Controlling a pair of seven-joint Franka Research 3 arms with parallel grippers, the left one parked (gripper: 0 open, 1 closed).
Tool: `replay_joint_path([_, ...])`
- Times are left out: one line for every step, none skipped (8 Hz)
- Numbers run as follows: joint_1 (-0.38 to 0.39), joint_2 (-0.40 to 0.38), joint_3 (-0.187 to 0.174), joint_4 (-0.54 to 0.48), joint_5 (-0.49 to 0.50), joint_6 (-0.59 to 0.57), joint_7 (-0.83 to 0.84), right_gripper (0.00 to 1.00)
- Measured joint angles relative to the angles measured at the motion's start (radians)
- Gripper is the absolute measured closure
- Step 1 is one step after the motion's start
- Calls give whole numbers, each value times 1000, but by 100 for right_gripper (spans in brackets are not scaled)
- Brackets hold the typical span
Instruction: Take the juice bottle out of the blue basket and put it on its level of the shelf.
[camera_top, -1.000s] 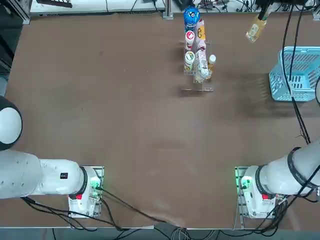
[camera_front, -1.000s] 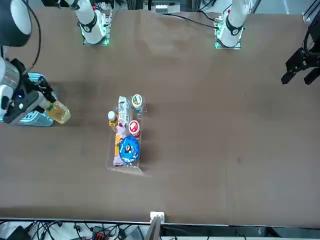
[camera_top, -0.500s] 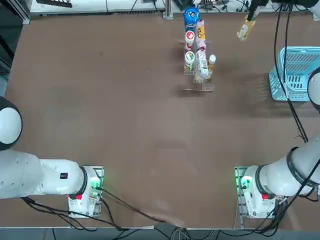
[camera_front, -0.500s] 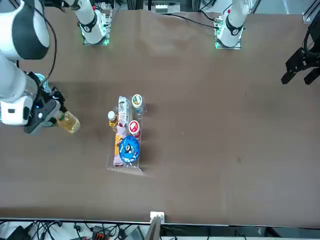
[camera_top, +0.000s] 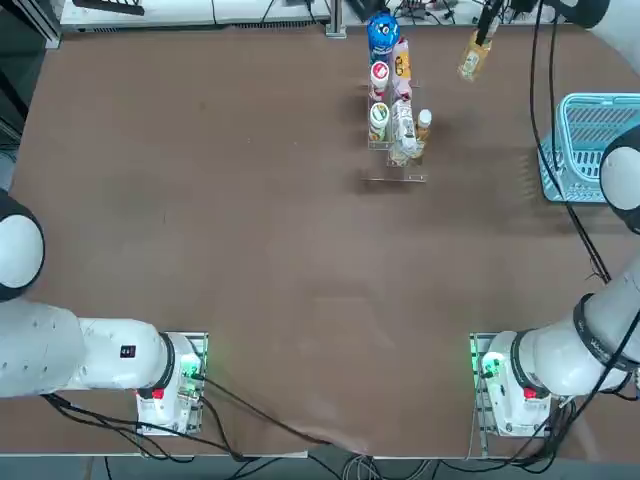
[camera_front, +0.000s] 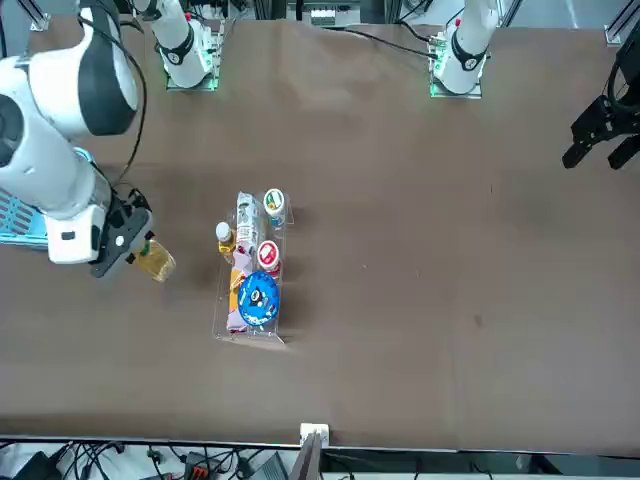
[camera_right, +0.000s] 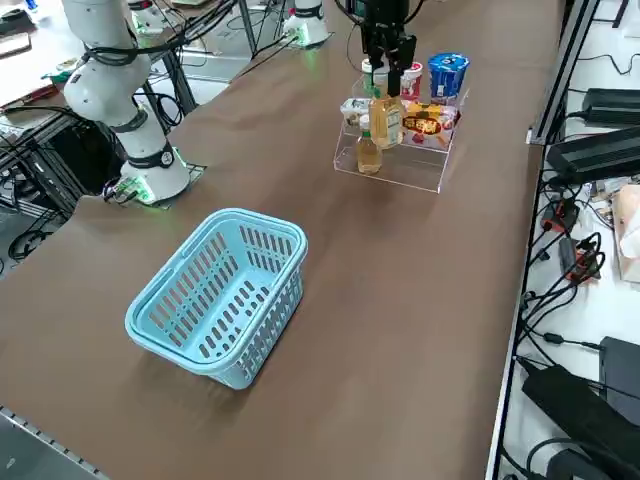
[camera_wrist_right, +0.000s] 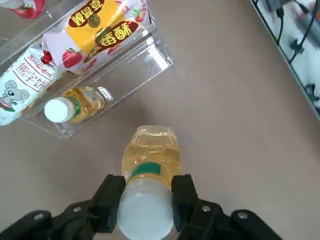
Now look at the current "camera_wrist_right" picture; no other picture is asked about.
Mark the white biscuit packet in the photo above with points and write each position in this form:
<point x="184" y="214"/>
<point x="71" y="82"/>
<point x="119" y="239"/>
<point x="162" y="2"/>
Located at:
<point x="27" y="82"/>

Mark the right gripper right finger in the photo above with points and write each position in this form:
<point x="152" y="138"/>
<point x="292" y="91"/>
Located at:
<point x="185" y="200"/>

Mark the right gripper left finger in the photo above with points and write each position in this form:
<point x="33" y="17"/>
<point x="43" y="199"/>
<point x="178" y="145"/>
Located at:
<point x="107" y="200"/>

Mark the clear acrylic tiered shelf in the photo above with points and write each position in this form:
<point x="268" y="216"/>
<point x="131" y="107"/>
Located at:
<point x="150" y="57"/>

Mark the red and white canister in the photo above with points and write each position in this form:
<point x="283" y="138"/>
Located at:
<point x="27" y="8"/>

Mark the strawberry print snack bag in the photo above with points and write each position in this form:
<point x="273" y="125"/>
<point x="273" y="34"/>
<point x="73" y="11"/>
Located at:
<point x="100" y="30"/>

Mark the juice bottle with white cap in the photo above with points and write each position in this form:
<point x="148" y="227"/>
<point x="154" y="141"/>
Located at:
<point x="82" y="105"/>
<point x="150" y="155"/>

